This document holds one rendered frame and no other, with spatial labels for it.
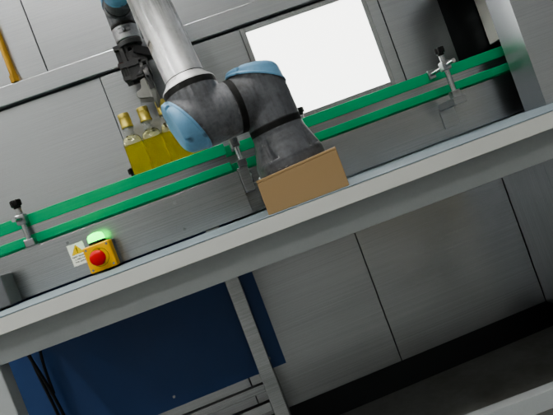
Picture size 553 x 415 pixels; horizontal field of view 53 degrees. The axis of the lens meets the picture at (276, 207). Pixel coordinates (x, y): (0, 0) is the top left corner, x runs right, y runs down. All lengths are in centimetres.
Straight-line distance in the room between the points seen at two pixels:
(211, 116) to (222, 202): 45
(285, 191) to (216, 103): 22
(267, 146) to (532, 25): 90
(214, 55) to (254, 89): 72
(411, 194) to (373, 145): 53
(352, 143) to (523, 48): 53
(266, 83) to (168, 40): 21
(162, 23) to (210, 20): 71
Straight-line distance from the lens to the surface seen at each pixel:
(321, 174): 112
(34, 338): 127
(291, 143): 113
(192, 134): 111
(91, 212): 158
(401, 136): 171
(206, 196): 152
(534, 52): 174
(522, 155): 126
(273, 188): 111
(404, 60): 199
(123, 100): 185
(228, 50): 187
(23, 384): 170
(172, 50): 118
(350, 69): 190
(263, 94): 115
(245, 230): 110
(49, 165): 191
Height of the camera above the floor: 79
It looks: 2 degrees down
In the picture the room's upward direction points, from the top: 21 degrees counter-clockwise
